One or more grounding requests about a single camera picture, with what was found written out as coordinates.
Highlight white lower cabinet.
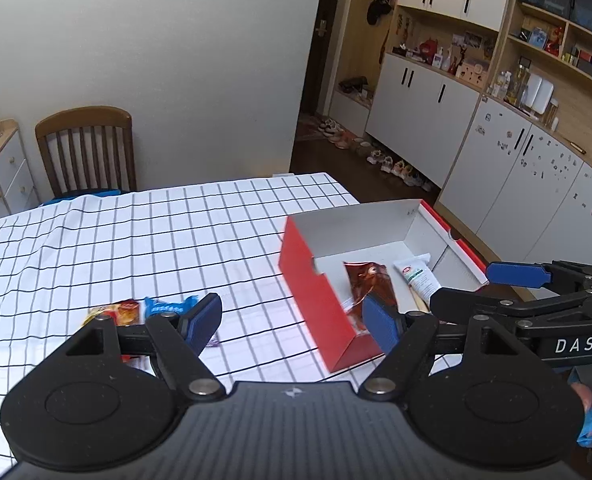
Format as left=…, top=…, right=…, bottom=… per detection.
left=366, top=52, right=484, bottom=188

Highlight person's right hand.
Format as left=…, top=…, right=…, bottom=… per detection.
left=568, top=382, right=592, bottom=413

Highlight wooden chair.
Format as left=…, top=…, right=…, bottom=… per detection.
left=35, top=106, right=138, bottom=201

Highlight yellow red snack packet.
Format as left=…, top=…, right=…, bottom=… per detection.
left=86, top=299, right=142, bottom=328

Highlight white wood-topped side cabinet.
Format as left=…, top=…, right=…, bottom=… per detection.
left=0, top=119, right=42, bottom=226

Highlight group of countertop bottles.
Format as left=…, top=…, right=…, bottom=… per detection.
left=391, top=32, right=561, bottom=131

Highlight white squeeze tube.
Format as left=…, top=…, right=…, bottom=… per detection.
left=393, top=252, right=444, bottom=306

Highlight dark wooden door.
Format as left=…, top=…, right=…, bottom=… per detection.
left=296, top=0, right=349, bottom=116

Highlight group of shelf boxes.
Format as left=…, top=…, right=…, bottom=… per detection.
left=518, top=22, right=592, bottom=88

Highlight brown shoes in nook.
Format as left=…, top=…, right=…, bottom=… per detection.
left=338, top=76, right=377, bottom=98

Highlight blue seat cushion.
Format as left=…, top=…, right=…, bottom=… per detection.
left=41, top=187, right=134, bottom=206

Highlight brown red snack packet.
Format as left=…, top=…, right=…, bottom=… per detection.
left=343, top=260, right=401, bottom=333

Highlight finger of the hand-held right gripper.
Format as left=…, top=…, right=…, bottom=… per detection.
left=486, top=260, right=592, bottom=293
left=430, top=286, right=592, bottom=329

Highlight white stickered cabinet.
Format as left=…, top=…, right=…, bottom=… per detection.
left=436, top=95, right=592, bottom=266

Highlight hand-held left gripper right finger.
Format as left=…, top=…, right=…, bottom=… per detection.
left=358, top=294, right=552, bottom=403

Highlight blue snack packet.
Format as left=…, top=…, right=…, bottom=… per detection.
left=143, top=296, right=199, bottom=321

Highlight row of shoes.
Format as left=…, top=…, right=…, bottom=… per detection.
left=316, top=115, right=434, bottom=191

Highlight black checked white tablecloth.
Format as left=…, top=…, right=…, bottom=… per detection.
left=0, top=172, right=471, bottom=480

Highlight red cardboard box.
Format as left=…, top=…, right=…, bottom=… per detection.
left=278, top=199, right=491, bottom=374

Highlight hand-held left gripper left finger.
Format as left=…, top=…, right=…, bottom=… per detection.
left=28, top=292, right=227, bottom=403

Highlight black hanging bag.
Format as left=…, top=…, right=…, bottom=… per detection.
left=367, top=0, right=394, bottom=26

